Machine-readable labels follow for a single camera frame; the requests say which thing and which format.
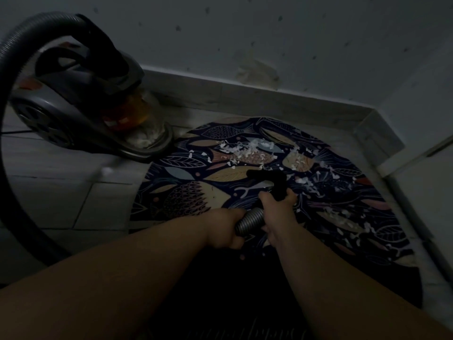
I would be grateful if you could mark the person's dark clothing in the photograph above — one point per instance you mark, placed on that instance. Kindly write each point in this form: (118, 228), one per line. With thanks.
(226, 297)

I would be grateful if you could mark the person's right forearm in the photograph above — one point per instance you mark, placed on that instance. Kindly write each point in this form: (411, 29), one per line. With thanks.
(339, 290)

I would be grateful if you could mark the grey canister vacuum cleaner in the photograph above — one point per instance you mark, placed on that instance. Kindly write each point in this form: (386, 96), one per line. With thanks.
(88, 95)

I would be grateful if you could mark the round leaf-patterned dark rug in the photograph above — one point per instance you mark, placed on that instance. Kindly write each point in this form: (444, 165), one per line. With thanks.
(283, 194)

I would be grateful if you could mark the person's left forearm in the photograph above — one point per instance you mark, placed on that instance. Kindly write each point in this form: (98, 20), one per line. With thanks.
(106, 279)

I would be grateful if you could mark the person's left hand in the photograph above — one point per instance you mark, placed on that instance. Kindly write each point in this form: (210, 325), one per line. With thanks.
(220, 226)

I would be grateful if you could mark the person's left fingers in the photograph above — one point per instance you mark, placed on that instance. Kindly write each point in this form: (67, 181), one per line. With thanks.
(237, 241)

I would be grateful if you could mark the person's right hand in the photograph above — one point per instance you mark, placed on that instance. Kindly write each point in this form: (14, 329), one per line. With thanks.
(278, 217)

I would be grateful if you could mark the scattered white paper scraps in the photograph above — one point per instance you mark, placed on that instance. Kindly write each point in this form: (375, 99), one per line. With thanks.
(283, 166)

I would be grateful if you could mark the person's right thumb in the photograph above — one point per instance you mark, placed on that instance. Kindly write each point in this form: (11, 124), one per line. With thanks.
(266, 201)

